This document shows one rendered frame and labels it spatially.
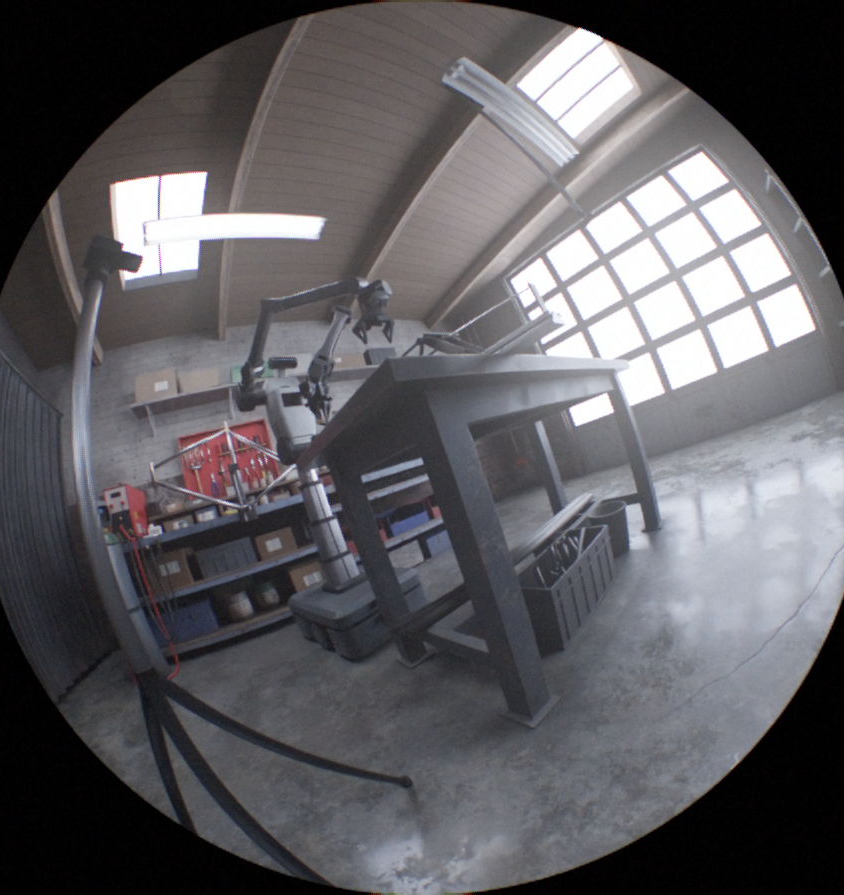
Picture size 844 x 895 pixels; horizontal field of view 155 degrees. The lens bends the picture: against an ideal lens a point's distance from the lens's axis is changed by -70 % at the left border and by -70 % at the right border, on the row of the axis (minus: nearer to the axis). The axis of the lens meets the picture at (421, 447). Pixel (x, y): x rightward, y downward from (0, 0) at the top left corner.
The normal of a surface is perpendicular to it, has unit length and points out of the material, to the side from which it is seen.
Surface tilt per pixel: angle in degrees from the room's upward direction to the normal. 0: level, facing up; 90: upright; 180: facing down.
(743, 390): 90
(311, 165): 174
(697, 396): 90
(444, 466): 90
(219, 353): 90
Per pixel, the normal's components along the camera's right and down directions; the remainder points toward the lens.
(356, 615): 0.68, -0.29
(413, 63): 0.38, 0.91
